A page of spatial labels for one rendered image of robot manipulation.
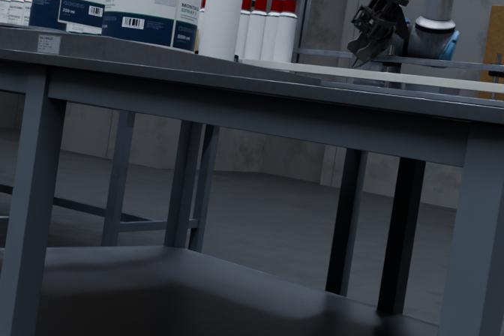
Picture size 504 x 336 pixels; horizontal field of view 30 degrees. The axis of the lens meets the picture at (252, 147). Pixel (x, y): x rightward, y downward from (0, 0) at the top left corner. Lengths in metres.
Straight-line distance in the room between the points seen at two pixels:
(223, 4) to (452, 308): 1.21
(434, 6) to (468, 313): 1.65
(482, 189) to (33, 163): 0.97
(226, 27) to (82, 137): 8.57
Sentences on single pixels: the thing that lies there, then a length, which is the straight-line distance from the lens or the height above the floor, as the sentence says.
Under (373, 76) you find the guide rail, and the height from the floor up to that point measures 0.90.
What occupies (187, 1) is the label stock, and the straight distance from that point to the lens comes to 1.97.
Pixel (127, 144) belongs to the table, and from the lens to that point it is 4.11.
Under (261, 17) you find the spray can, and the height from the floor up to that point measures 1.03.
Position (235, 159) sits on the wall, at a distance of 11.33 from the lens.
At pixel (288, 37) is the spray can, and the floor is 0.98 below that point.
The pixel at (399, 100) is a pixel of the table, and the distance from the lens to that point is 1.27.
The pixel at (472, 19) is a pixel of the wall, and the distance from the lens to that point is 10.89.
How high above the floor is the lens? 0.79
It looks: 2 degrees down
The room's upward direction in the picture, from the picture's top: 8 degrees clockwise
